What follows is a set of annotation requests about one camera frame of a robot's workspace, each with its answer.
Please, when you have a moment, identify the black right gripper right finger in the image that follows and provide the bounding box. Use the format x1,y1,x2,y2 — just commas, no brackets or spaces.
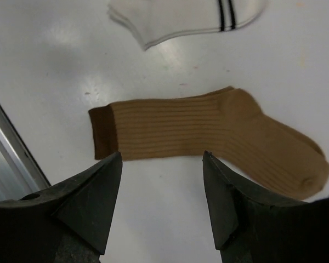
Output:
203,152,329,262

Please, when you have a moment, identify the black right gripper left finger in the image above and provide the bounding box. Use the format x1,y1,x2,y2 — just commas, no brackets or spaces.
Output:
0,152,122,262

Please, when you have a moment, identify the tan ribbed sock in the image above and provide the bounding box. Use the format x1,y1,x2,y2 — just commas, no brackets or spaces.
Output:
88,87,329,200

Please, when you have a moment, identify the white sock with black stripes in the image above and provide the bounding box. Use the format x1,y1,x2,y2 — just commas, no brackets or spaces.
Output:
108,0,267,50

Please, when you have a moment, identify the aluminium frame rail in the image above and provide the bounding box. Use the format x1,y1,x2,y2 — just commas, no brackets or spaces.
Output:
0,105,51,201

